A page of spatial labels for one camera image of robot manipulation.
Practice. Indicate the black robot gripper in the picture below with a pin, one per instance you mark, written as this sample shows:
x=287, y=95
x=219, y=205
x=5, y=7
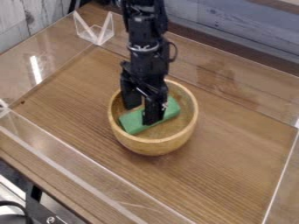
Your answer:
x=142, y=79

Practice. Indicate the black table leg bracket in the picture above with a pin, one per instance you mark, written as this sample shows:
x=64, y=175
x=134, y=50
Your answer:
x=39, y=212

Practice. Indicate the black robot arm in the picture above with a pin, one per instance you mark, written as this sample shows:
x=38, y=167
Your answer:
x=146, y=23

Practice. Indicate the green rectangular block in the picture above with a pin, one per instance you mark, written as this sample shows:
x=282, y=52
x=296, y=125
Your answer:
x=131, y=120

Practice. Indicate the clear acrylic corner bracket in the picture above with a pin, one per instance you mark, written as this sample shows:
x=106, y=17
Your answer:
x=95, y=34

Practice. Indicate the brown wooden bowl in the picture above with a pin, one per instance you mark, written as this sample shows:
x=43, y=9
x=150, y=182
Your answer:
x=170, y=135

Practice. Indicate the clear acrylic enclosure wall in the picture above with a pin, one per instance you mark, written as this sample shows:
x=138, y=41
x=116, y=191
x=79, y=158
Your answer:
x=234, y=175

